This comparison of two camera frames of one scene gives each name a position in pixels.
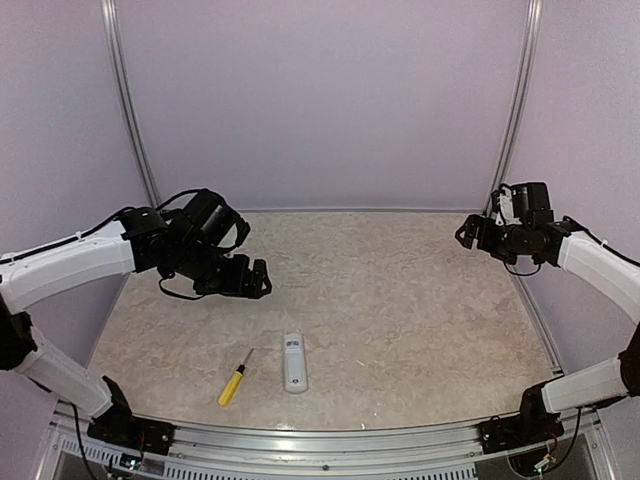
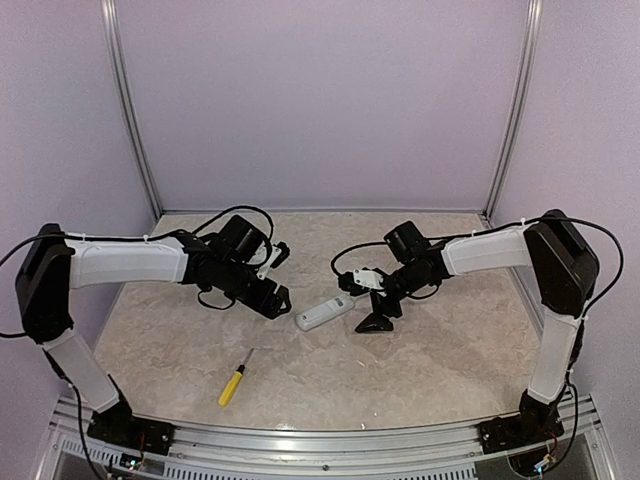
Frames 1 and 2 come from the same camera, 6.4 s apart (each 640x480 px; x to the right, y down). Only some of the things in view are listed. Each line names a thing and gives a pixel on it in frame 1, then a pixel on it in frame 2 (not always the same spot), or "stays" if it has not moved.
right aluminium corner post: [519, 101] stays
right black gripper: [472, 224] → [380, 304]
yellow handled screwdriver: [233, 384] stays
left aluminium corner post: [109, 9] stays
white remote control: [294, 363] → [324, 312]
